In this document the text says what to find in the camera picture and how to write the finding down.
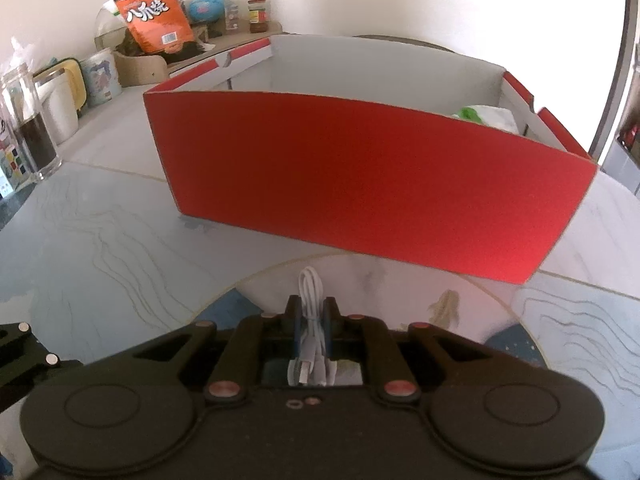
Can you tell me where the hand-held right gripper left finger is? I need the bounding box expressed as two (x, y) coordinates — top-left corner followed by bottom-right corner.
(119, 296), (303, 404)

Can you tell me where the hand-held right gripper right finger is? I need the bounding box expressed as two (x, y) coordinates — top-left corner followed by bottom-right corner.
(322, 297), (502, 404)

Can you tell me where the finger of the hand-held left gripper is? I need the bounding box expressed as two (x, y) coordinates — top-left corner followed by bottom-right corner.
(0, 321), (84, 401)

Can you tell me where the white usb cable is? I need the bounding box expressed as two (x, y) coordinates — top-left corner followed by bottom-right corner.
(287, 266), (337, 388)

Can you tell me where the red cardboard box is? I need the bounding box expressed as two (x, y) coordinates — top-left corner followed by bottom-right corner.
(143, 34), (598, 285)

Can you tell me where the colourful cube box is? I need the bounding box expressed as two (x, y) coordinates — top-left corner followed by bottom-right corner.
(0, 142), (31, 201)

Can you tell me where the glass jar with dark contents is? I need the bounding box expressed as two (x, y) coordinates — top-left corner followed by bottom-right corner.
(0, 62), (63, 181)

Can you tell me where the white and yellow kettle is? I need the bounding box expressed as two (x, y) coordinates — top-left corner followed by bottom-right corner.
(31, 56), (87, 146)

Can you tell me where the printed mug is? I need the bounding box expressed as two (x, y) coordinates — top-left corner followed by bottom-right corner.
(80, 47), (123, 108)

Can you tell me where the low sideboard cabinet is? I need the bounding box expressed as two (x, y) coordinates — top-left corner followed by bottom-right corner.
(165, 22), (286, 78)

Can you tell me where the wooden chair with solid back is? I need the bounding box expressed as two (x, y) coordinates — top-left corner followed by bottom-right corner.
(352, 34), (451, 52)

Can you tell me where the beige tray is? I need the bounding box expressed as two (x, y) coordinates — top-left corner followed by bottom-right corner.
(114, 50), (168, 86)

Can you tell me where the red lid sauce jar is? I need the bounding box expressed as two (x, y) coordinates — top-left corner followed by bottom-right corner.
(247, 0), (270, 35)

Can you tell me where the blue ball toy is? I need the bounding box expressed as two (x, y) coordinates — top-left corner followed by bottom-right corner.
(187, 0), (226, 23)

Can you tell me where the clear plastic cover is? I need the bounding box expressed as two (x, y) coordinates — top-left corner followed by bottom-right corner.
(95, 2), (131, 51)

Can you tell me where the orange snack bag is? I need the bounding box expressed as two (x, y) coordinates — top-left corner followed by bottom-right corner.
(109, 0), (197, 56)

